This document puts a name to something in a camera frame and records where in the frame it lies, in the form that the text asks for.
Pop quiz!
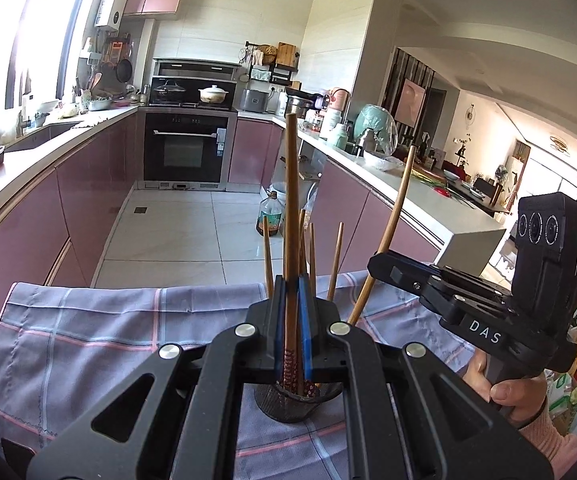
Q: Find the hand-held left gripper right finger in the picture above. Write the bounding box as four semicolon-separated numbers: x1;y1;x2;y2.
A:
296;276;554;480

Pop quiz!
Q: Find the teal lidded jar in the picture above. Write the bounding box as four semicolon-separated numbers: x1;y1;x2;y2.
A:
329;122;349;151

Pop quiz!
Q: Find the person's right forearm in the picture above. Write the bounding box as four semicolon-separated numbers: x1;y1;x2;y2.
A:
516;395;577;480

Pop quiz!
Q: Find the dining table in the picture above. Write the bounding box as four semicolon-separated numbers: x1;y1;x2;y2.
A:
443;170;512;216

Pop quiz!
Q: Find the black chair back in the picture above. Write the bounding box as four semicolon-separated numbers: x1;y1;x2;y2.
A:
1;437;36;476

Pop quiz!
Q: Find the plastic oil bottle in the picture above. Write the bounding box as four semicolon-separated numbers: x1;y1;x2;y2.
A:
256;191;285;236

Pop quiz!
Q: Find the pink thermos jug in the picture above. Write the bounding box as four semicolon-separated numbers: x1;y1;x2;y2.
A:
329;87;352;113

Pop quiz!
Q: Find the pink lower cabinet run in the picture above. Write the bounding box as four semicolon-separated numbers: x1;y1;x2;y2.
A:
228;117;449;281
0;107;142;376

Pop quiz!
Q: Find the black built-in oven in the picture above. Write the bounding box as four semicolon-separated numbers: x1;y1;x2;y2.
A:
143;110;234;191

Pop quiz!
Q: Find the steel range hood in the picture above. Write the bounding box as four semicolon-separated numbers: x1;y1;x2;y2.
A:
152;57;242;81

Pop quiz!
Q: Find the black pot glass lid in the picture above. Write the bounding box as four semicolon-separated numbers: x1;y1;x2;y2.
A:
153;80;188;103

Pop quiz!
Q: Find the white ceramic pot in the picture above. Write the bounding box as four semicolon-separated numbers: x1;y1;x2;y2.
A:
198;85;229;105

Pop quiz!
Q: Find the white bowl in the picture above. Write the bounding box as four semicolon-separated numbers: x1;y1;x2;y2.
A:
363;150;404;171

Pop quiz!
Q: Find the black mesh utensil holder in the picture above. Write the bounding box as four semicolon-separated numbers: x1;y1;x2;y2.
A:
254;380;344;423

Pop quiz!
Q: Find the silver countertop appliance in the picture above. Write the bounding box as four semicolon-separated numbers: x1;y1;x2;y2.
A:
240;88;269;113

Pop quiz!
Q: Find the teal food cover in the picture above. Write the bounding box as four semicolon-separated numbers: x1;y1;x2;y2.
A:
353;104;398;156

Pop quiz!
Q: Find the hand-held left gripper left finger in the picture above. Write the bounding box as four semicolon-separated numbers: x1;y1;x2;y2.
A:
26;275;289;480

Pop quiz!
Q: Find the grey plaid tablecloth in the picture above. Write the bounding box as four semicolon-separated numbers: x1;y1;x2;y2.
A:
0;270;479;480

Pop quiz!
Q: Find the person's right hand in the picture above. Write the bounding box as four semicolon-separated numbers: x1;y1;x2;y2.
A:
461;347;549;423

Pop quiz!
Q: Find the white water heater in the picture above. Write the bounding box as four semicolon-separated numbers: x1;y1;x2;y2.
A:
93;0;133;31

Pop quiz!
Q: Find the steel pressure cooker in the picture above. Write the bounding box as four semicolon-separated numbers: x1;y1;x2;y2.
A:
285;89;319;118

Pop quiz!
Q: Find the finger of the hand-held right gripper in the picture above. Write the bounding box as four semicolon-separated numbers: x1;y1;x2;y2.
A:
367;251;513;307

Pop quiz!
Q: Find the black wall rack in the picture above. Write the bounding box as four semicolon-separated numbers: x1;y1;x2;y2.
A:
246;42;300;86

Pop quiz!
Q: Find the framed wall picture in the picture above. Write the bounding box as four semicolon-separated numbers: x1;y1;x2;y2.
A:
396;79;427;128

